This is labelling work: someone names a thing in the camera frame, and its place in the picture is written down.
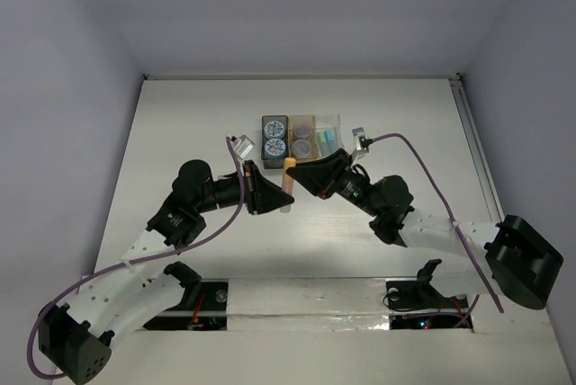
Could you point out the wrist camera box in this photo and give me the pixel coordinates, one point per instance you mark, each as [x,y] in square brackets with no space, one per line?
[240,147]
[362,144]

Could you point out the blue cleaning gel jar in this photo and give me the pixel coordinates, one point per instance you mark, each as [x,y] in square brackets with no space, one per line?
[274,129]

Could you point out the orange highlighter pen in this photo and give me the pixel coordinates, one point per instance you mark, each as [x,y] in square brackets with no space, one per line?
[287,187]

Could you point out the clear plastic container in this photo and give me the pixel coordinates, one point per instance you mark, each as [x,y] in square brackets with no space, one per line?
[329,122]

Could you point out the paper clip tub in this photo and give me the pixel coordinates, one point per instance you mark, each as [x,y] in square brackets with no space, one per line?
[301,148]
[302,130]

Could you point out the green highlighter pen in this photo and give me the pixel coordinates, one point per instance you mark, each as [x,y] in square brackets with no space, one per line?
[322,143]

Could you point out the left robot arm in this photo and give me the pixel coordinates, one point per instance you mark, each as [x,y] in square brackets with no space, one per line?
[78,329]

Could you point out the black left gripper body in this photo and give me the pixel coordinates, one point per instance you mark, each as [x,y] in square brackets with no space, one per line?
[251,187]

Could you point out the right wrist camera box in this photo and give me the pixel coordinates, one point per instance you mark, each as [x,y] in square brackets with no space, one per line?
[362,144]

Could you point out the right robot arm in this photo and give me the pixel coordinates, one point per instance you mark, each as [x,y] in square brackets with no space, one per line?
[508,258]

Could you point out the blue highlighter pen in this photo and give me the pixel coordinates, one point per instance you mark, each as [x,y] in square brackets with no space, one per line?
[331,140]

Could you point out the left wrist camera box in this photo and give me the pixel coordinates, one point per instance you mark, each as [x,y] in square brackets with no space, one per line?
[240,147]

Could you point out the orange translucent container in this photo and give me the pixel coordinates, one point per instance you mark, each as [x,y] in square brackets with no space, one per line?
[297,118]

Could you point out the grey translucent container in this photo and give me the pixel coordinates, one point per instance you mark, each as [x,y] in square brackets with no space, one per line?
[274,163]

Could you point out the aluminium side rail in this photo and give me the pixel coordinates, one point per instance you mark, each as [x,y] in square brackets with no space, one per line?
[474,144]

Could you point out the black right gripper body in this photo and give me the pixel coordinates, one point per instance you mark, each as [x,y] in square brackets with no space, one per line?
[344,184]

